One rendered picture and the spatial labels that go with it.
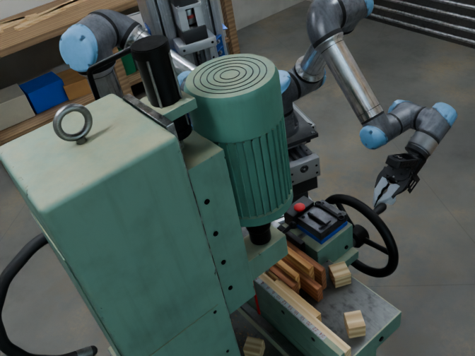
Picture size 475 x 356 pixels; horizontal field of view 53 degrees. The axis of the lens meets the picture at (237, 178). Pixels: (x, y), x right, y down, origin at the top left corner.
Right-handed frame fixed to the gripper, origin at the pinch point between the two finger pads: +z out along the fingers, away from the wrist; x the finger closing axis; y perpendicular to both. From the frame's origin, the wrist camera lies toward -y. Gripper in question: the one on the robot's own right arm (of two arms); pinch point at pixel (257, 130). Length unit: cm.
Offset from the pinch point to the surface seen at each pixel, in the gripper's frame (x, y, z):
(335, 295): 27.6, -23.8, 26.6
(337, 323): 24.5, -28.4, 32.4
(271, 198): -7.5, -11.6, 20.8
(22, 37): 34, -17, -260
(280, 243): 11.4, -19.8, 15.8
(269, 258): 10.8, -24.1, 15.8
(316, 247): 25.1, -16.7, 16.2
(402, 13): 258, 178, -176
